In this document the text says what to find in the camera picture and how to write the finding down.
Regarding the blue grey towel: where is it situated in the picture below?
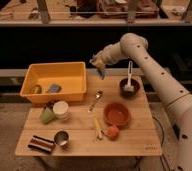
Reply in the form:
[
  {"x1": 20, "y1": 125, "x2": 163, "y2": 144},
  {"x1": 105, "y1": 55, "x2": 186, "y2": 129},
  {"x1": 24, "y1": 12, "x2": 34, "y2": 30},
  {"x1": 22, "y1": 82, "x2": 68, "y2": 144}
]
[{"x1": 97, "y1": 67, "x2": 105, "y2": 80}]

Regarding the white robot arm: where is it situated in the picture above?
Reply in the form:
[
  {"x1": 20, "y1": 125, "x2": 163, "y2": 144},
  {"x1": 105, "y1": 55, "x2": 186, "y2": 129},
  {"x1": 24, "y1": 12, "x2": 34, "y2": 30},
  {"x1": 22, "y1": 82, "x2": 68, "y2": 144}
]
[{"x1": 90, "y1": 33, "x2": 192, "y2": 171}]

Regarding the yellow plastic tray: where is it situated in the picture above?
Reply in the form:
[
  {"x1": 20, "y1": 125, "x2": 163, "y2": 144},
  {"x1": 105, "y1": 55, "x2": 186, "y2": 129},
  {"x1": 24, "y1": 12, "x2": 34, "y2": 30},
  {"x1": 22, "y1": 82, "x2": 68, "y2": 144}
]
[{"x1": 20, "y1": 62, "x2": 87, "y2": 104}]

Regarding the green yellow item in tray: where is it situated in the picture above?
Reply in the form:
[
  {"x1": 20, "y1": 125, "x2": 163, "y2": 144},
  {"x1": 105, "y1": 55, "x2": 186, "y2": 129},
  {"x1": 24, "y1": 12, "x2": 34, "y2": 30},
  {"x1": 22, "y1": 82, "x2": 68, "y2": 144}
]
[{"x1": 32, "y1": 85, "x2": 42, "y2": 94}]

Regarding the metal spoon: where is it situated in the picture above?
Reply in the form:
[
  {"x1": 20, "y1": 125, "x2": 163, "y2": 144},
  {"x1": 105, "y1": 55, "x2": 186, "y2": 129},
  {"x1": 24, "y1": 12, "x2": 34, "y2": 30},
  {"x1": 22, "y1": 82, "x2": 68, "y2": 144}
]
[{"x1": 88, "y1": 90, "x2": 103, "y2": 112}]

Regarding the white dish brush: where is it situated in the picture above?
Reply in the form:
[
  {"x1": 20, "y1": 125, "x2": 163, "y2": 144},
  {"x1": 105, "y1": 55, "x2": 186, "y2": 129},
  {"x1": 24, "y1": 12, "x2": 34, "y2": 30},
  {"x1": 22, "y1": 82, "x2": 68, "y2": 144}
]
[{"x1": 124, "y1": 61, "x2": 134, "y2": 92}]

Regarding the dark brown bowl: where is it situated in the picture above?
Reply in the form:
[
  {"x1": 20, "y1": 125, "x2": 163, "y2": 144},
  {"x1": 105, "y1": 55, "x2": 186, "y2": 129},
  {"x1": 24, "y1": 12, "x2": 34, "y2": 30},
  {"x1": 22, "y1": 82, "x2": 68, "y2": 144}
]
[{"x1": 119, "y1": 78, "x2": 140, "y2": 99}]

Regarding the blue sponge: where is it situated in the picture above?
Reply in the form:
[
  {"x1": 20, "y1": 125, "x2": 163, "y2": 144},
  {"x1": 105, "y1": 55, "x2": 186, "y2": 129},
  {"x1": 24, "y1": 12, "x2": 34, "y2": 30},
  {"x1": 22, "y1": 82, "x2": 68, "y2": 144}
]
[{"x1": 47, "y1": 84, "x2": 61, "y2": 93}]

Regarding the orange red bowl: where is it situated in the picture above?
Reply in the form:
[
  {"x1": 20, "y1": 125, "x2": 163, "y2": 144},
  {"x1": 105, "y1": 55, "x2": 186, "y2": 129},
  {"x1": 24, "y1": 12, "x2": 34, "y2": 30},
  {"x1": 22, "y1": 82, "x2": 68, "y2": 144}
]
[{"x1": 103, "y1": 102, "x2": 131, "y2": 127}]

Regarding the wooden folding table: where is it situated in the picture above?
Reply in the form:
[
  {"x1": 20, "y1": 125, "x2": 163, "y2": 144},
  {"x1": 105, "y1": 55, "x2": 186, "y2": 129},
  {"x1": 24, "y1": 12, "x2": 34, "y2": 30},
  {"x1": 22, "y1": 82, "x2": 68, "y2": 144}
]
[{"x1": 15, "y1": 76, "x2": 162, "y2": 157}]

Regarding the white paper cup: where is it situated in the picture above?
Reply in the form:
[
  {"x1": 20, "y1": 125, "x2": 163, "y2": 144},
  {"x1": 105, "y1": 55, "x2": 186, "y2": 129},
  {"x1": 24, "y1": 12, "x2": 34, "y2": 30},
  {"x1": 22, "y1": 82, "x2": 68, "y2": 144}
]
[{"x1": 53, "y1": 101, "x2": 69, "y2": 121}]

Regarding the orange fruit toy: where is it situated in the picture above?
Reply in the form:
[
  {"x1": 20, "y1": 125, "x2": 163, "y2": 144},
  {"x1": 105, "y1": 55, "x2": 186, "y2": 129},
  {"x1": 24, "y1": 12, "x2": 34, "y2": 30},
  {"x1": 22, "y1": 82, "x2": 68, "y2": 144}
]
[{"x1": 106, "y1": 125, "x2": 119, "y2": 140}]

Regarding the green cup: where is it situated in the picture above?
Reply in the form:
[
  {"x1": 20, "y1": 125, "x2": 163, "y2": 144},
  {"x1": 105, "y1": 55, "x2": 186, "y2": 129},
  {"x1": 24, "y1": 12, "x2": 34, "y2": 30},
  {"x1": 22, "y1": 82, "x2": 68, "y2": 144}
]
[{"x1": 40, "y1": 107, "x2": 55, "y2": 124}]

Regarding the steel cup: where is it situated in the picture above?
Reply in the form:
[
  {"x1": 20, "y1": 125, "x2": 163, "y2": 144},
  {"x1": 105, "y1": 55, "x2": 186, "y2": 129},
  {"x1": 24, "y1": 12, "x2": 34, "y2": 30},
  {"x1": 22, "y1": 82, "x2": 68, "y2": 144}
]
[{"x1": 54, "y1": 131, "x2": 69, "y2": 149}]

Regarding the background workbench shelf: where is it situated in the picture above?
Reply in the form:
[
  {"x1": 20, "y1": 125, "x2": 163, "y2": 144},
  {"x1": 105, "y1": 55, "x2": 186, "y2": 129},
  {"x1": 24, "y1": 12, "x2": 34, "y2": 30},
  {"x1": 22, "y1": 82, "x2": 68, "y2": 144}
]
[{"x1": 0, "y1": 0, "x2": 192, "y2": 27}]

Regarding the black cable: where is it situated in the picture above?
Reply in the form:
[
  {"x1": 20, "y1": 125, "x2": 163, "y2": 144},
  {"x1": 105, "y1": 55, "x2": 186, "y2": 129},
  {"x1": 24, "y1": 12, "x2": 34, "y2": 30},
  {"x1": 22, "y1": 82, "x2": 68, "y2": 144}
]
[{"x1": 151, "y1": 114, "x2": 172, "y2": 171}]

